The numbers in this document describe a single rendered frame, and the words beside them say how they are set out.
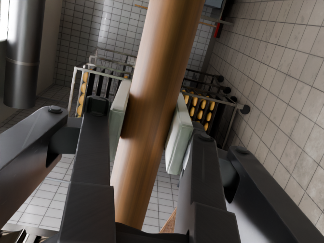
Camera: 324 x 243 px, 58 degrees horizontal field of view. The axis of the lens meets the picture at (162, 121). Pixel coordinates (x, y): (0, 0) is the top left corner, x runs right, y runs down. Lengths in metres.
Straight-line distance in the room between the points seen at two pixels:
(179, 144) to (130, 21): 5.02
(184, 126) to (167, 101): 0.02
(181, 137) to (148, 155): 0.04
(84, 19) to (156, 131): 5.10
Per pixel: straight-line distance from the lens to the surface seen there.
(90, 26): 5.24
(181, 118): 0.16
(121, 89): 0.19
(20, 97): 3.46
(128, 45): 5.19
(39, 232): 2.36
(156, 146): 0.18
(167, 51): 0.16
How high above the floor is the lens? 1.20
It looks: 7 degrees down
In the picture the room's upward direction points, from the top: 78 degrees counter-clockwise
